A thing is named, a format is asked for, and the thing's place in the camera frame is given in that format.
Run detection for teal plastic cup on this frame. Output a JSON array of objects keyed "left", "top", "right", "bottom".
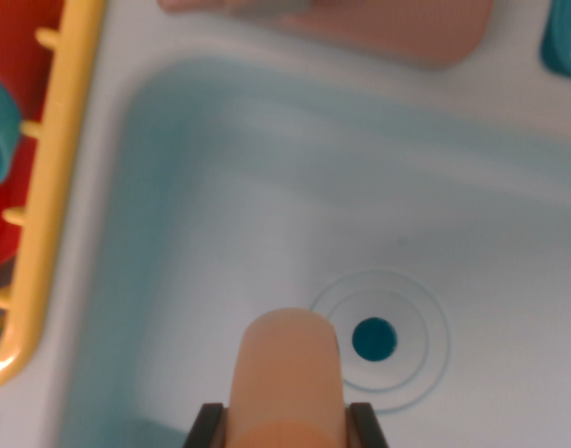
[{"left": 0, "top": 72, "right": 21, "bottom": 190}]

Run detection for cream detergent bottle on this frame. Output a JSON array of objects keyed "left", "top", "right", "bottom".
[{"left": 225, "top": 306, "right": 350, "bottom": 448}]

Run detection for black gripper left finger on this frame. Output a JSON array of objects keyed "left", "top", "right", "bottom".
[{"left": 183, "top": 401, "right": 230, "bottom": 448}]

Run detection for yellow dish rack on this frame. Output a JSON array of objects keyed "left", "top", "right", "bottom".
[{"left": 0, "top": 0, "right": 107, "bottom": 393}]

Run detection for red plastic plate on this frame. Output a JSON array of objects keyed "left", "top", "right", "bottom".
[{"left": 0, "top": 0, "right": 67, "bottom": 276}]

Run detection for light blue toy sink unit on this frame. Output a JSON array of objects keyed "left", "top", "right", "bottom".
[{"left": 0, "top": 0, "right": 571, "bottom": 448}]

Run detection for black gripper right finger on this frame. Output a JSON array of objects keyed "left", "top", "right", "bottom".
[{"left": 344, "top": 401, "right": 390, "bottom": 448}]

